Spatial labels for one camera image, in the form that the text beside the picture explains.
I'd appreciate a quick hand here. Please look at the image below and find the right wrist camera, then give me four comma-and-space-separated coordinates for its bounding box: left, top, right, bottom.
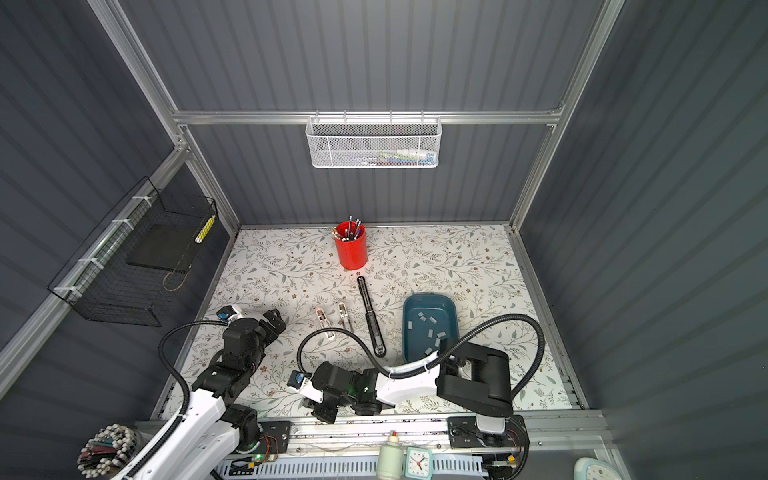
287, 370, 324, 403

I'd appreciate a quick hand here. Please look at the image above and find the black wire basket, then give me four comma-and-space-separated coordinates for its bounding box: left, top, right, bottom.
48, 181, 218, 327

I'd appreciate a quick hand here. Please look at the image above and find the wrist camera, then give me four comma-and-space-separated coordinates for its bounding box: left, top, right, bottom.
216, 305, 244, 323
287, 370, 324, 403

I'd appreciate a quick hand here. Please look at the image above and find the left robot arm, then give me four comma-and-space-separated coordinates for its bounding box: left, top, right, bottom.
115, 309, 286, 479

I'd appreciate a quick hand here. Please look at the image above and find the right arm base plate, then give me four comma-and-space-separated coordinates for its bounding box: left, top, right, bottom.
447, 415, 530, 449

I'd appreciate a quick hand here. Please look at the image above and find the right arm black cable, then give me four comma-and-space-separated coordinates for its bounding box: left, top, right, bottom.
295, 312, 547, 400

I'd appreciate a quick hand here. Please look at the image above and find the jar of pencils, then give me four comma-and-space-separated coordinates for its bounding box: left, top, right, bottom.
77, 424, 146, 479

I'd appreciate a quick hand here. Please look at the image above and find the red pencil cup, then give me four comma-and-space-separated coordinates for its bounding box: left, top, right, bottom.
331, 220, 368, 270

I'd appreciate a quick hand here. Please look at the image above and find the small teal clock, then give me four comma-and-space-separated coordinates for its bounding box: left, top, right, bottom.
404, 447, 433, 480

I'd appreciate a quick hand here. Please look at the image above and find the black stapler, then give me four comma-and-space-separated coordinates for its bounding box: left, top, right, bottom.
357, 276, 387, 358

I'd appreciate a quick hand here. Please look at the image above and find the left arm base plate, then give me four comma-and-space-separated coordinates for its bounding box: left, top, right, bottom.
228, 420, 293, 456

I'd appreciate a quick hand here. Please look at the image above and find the yellow marker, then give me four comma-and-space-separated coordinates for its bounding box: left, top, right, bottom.
194, 214, 217, 244

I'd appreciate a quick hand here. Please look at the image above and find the white glue bottle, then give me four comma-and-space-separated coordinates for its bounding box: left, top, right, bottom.
376, 431, 404, 480

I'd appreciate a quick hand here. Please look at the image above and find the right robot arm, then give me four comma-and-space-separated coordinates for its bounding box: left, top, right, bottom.
287, 343, 514, 435

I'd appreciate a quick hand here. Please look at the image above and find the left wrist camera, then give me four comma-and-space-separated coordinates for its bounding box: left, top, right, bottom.
216, 305, 244, 323

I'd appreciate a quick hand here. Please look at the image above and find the teal plastic tray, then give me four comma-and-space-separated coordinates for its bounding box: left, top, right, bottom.
402, 293, 458, 363

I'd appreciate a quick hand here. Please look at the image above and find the black notebook in basket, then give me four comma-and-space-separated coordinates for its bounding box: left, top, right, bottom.
126, 224, 202, 273

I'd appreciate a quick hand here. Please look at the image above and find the white wire mesh basket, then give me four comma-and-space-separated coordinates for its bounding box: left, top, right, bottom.
305, 115, 443, 169

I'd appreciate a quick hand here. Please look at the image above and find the pink eraser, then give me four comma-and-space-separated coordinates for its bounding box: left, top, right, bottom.
315, 308, 335, 340

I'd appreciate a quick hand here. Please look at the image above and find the pale round object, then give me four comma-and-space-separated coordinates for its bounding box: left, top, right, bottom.
573, 457, 623, 480

